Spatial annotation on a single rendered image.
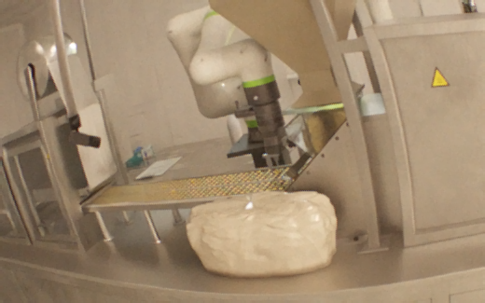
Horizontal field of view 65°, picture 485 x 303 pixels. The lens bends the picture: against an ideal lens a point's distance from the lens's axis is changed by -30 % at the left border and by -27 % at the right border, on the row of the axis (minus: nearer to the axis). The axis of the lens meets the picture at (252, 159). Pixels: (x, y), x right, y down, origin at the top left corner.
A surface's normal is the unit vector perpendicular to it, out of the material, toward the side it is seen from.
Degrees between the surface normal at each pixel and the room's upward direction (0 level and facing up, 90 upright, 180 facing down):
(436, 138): 90
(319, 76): 90
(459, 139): 90
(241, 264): 95
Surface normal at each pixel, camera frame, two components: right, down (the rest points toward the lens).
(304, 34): -0.26, 0.69
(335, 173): -0.40, 0.35
